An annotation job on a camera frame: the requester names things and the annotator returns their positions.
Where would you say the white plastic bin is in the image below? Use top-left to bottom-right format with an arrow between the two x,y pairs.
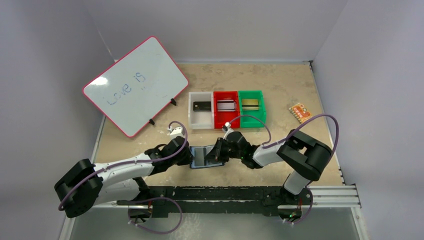
188,91 -> 215,130

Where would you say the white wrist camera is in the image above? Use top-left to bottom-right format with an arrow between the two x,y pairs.
221,122 -> 234,140
167,126 -> 186,139

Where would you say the orange card with pattern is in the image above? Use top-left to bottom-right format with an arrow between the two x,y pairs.
288,102 -> 313,124

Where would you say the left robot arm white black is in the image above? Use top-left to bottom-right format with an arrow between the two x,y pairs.
54,136 -> 193,218

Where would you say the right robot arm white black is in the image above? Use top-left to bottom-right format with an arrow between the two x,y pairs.
204,130 -> 333,204

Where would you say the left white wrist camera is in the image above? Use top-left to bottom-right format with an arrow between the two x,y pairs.
167,126 -> 186,139

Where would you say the green plastic bin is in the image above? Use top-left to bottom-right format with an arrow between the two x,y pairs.
237,90 -> 267,129

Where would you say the blue leather card holder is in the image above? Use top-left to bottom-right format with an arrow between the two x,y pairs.
189,145 -> 225,169

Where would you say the silver credit card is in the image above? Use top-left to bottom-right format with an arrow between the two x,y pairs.
216,100 -> 236,112

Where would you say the red plastic bin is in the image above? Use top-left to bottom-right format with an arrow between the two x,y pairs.
213,91 -> 240,129

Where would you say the gold credit card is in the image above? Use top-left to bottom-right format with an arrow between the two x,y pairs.
241,98 -> 259,111

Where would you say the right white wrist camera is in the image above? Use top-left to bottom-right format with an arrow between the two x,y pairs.
221,122 -> 234,140

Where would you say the whiteboard with pink frame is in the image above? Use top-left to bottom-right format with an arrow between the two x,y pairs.
82,36 -> 189,138

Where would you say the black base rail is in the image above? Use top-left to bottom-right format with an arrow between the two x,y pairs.
116,185 -> 313,219

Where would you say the silver card in holder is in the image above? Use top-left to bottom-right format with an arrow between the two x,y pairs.
193,147 -> 206,168

